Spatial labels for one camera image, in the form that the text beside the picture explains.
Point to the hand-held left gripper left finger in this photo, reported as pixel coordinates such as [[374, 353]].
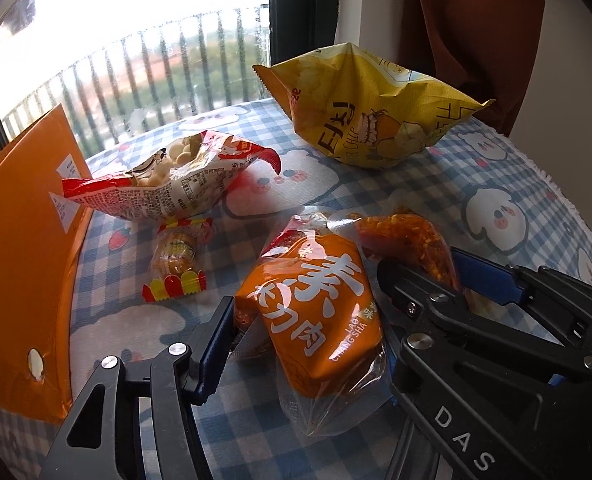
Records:
[[211, 350]]

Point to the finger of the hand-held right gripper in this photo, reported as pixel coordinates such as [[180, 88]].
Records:
[[425, 305], [485, 275]]

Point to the red spicy clear packet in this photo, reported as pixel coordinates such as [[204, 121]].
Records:
[[405, 235]]

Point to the balcony railing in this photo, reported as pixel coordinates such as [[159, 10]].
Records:
[[216, 12]]

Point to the orange cardboard box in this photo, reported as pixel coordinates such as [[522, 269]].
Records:
[[21, 260]]

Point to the brown right curtain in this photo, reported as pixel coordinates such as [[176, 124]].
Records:
[[465, 20]]

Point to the small corn candy packet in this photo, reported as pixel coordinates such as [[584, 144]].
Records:
[[176, 255]]

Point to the black window frame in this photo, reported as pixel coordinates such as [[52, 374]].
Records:
[[316, 0]]

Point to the orange snack packet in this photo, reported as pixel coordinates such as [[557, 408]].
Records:
[[316, 310]]

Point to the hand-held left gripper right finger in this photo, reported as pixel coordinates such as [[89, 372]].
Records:
[[415, 460]]

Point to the red white ball snack bag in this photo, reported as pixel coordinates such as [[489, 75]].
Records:
[[186, 185]]

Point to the yellow chip bag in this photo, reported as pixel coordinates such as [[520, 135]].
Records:
[[365, 110]]

